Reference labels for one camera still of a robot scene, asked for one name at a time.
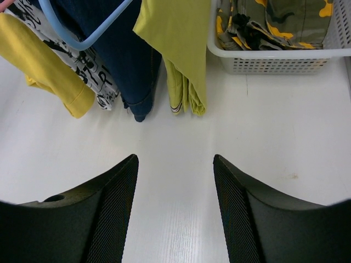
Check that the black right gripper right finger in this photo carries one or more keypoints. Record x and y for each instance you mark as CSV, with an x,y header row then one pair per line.
x,y
262,224

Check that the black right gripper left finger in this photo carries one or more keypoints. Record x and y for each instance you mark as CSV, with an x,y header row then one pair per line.
x,y
87,223

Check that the camouflage trousers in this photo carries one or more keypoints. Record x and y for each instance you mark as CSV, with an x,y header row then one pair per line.
x,y
273,25

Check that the black white print trousers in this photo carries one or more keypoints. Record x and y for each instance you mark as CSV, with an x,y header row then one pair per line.
x,y
86,64

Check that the yellow trousers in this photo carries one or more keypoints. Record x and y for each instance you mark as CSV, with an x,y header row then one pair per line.
x,y
42,67

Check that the navy blue trousers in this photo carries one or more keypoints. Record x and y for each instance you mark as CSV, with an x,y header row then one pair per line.
x,y
132,63

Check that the blue hanger of olive trousers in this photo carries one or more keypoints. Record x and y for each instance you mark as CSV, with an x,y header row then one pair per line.
x,y
64,33

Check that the olive green trousers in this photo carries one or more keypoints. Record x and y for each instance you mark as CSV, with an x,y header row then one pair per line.
x,y
178,31

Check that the pink hanger of navy trousers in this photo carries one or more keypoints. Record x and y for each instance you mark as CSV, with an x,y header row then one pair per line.
x,y
5,4

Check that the white plastic basket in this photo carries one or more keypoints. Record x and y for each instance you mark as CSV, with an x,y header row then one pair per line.
x,y
284,62

